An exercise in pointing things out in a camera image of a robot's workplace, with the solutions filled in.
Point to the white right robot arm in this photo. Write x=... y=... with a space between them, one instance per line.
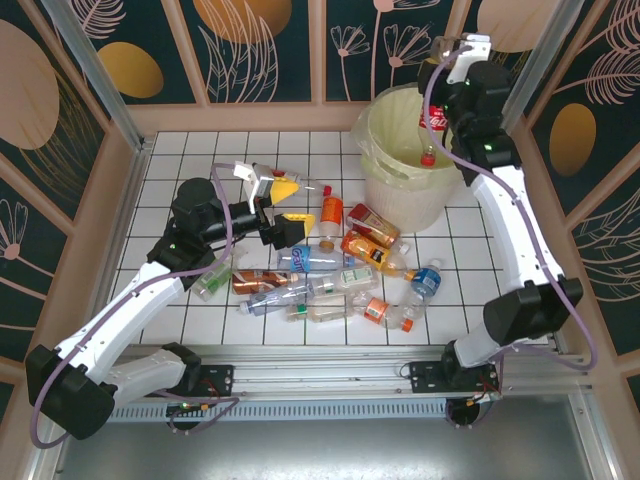
x=515 y=230

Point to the clear water bottle blue label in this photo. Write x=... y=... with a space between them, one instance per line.
x=427 y=282

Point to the clear bottle green cap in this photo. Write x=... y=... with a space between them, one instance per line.
x=325 y=310

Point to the clear bottle light blue label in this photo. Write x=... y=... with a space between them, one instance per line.
x=320 y=257

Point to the clear bottle orange cap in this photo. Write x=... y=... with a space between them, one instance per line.
x=377 y=310

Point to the clear bottle green label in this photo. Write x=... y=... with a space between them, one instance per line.
x=210 y=285

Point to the aluminium frame post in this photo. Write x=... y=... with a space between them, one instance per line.
x=110 y=95
x=542 y=65

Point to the red label cola bottle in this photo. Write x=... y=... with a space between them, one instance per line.
x=434 y=120

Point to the copper brown drink bottle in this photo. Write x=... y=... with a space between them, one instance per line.
x=255 y=281

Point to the red gold tea bottle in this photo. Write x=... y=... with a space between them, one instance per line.
x=372 y=225

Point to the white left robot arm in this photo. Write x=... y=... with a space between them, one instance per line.
x=125 y=310

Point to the clear bottle red label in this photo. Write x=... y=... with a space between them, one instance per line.
x=312 y=186

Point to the bottle white green label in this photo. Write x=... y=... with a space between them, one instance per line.
x=350 y=277

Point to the orange label drink bottle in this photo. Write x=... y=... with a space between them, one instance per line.
x=331 y=210

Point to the white ribbed plastic bin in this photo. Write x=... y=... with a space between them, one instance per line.
x=400 y=205

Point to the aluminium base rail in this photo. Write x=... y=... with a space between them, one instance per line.
x=325 y=372

